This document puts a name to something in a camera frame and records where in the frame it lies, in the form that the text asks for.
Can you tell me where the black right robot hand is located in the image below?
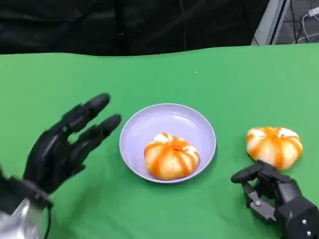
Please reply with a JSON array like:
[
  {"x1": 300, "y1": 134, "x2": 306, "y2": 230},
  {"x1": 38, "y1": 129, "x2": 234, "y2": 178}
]
[{"x1": 230, "y1": 159, "x2": 319, "y2": 239}]

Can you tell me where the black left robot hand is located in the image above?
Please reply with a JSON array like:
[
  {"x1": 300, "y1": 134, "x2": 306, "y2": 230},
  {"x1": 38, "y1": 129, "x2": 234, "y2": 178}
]
[{"x1": 23, "y1": 93, "x2": 122, "y2": 195}]

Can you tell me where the white cable with plug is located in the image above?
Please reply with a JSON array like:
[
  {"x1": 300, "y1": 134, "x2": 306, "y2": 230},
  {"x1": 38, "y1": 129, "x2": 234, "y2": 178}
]
[{"x1": 295, "y1": 8, "x2": 319, "y2": 44}]

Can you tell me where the green table cloth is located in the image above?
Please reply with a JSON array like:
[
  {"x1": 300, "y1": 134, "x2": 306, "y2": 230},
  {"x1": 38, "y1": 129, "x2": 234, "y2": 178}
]
[{"x1": 0, "y1": 42, "x2": 319, "y2": 239}]

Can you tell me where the grey metal frame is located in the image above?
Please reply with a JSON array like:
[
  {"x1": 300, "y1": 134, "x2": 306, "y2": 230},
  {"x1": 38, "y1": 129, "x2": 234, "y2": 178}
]
[{"x1": 250, "y1": 0, "x2": 292, "y2": 46}]

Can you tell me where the black backdrop cloth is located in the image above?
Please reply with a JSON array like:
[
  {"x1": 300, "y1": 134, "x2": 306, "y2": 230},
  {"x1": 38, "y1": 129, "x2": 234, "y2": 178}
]
[{"x1": 0, "y1": 0, "x2": 271, "y2": 57}]

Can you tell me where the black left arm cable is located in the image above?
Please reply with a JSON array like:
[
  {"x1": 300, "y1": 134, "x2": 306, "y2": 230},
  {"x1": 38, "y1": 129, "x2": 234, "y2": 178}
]
[{"x1": 43, "y1": 204, "x2": 53, "y2": 239}]

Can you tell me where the lilac plate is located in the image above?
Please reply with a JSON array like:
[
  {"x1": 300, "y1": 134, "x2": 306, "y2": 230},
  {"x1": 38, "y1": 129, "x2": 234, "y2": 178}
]
[{"x1": 119, "y1": 103, "x2": 217, "y2": 184}]

